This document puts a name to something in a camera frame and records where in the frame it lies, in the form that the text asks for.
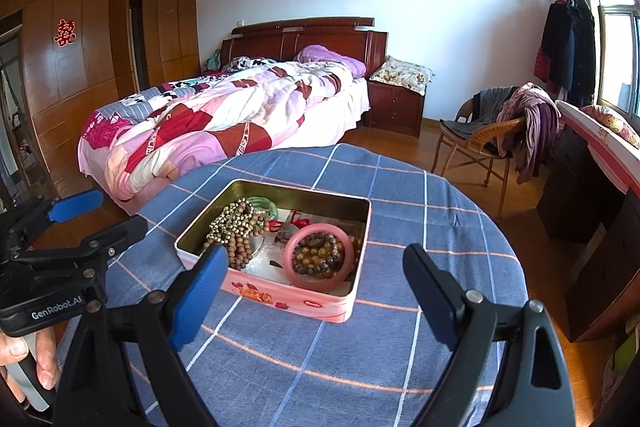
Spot silver metallic bead strand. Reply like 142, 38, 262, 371
202, 196, 271, 249

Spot pink round lid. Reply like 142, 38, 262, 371
283, 222, 359, 294

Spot dark bead bracelet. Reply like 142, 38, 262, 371
292, 231, 347, 281

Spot brown wooden bead strand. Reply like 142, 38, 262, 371
221, 198, 268, 271

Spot person's left hand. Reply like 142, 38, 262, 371
0, 327, 60, 402

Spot blue plaid tablecloth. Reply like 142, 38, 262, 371
106, 144, 527, 426

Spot red double happiness decal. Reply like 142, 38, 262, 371
53, 18, 77, 48

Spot white paper booklet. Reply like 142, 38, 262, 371
244, 225, 298, 284

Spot wooden wardrobe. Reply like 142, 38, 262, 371
1, 0, 200, 195

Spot red knot ornament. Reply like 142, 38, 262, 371
268, 208, 311, 232

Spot pink metal tin box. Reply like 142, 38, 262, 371
175, 180, 371, 323

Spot bed with patchwork quilt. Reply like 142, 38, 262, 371
77, 61, 370, 215

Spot purple striped garment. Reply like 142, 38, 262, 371
497, 82, 561, 184

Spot wicker chair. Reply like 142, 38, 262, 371
431, 99, 524, 220

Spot pink padded window bench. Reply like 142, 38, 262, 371
556, 101, 640, 197

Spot grey garment on chair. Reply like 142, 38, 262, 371
440, 86, 518, 140

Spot dark wood nightstand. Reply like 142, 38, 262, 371
364, 81, 425, 138

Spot purple pillow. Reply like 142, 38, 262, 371
294, 44, 367, 79

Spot floral cushion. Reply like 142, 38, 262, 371
369, 55, 435, 96

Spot dark hanging coats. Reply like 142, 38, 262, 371
534, 0, 596, 107

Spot dark wood headboard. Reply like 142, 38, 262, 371
220, 16, 387, 77

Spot window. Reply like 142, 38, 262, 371
598, 0, 639, 120

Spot green jade bracelet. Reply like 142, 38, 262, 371
246, 195, 280, 223

